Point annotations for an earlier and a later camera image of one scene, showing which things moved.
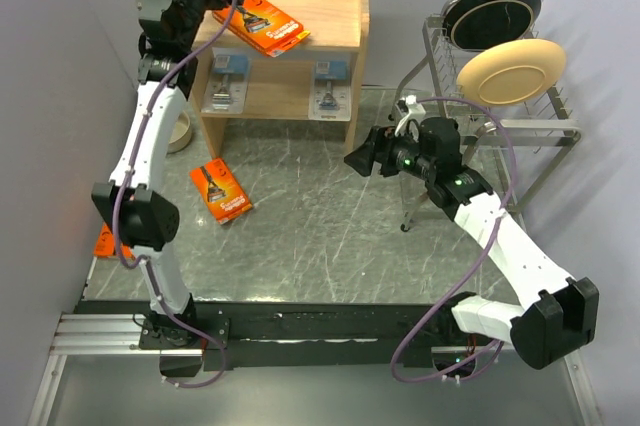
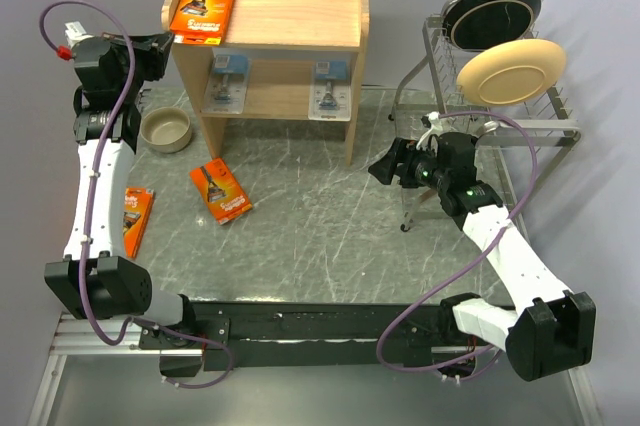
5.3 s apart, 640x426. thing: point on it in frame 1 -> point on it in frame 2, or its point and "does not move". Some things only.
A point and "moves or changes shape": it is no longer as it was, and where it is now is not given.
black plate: x=489 y=15 does not move
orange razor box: x=225 y=195 does not move
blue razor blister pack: x=330 y=94 does not move
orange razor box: x=263 y=25 moves or changes shape
